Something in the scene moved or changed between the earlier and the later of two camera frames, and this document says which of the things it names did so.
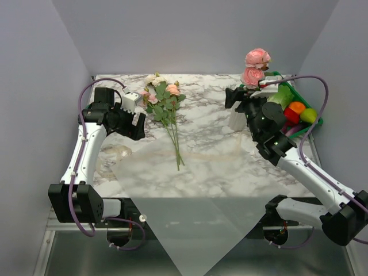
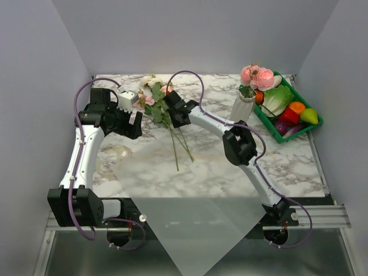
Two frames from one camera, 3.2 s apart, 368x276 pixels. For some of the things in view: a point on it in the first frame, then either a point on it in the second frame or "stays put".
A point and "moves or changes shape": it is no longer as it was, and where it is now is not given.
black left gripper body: x=124 y=125 stays put
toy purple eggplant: x=286 y=130 stays put
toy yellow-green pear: x=309 y=115 stays put
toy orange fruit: x=297 y=107 stays put
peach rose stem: x=173 y=92 → x=166 y=89
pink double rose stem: x=256 y=61 moves or changes shape
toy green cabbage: x=284 y=96 stays put
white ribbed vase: x=237 y=121 stays put
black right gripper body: x=250 y=106 → x=175 y=122
